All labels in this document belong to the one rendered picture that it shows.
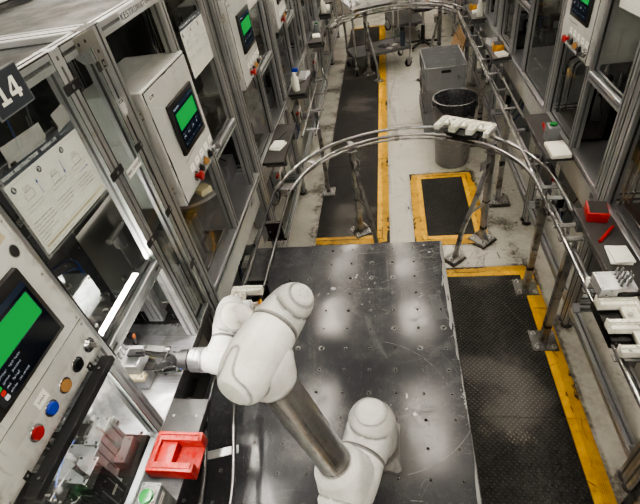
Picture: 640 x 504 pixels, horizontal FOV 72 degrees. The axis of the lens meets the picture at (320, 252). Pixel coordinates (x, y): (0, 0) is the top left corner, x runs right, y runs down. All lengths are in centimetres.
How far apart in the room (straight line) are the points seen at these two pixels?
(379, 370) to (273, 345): 93
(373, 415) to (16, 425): 95
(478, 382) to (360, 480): 140
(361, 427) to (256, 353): 58
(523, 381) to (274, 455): 150
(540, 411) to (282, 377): 183
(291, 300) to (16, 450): 67
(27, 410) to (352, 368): 119
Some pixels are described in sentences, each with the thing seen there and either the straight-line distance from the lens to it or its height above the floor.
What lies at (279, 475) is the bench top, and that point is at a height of 68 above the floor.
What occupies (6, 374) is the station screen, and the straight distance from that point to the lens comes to 113.
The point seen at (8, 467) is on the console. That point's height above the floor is 144.
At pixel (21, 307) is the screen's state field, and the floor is 167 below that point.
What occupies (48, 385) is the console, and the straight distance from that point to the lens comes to 125.
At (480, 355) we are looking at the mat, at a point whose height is 1.
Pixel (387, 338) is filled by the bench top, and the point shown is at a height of 68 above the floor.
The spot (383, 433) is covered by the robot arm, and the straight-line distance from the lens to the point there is 151.
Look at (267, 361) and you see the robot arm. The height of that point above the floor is 146.
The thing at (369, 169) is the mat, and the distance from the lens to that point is 436.
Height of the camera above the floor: 228
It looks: 41 degrees down
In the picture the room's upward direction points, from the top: 11 degrees counter-clockwise
